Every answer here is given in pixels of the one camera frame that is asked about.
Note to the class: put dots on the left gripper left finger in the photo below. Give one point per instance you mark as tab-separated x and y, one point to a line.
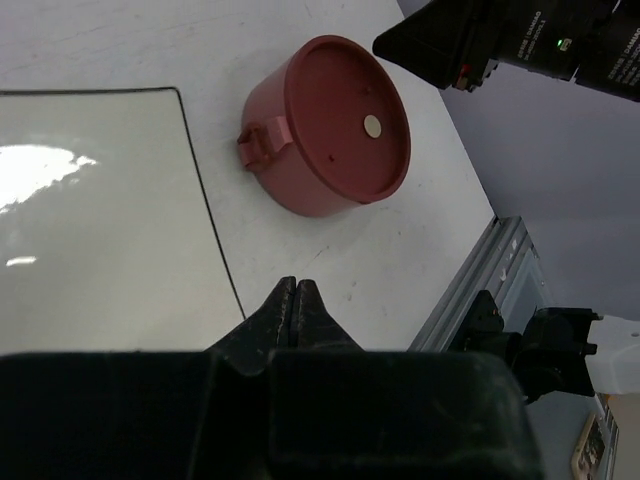
145	415

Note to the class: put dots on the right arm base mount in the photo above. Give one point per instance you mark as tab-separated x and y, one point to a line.
571	350

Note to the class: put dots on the dark red lid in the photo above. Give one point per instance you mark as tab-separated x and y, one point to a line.
347	119

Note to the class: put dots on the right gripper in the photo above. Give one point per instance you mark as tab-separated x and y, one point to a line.
446	42

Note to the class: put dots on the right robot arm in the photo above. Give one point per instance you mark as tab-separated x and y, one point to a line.
593	43

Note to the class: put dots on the aluminium frame rail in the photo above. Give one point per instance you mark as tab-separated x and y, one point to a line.
504	262

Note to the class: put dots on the white square plate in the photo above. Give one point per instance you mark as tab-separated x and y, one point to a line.
107	239

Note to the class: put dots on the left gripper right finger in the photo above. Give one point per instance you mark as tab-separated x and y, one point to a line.
339	412

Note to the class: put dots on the pink bowl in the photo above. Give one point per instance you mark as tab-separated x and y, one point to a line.
269	148

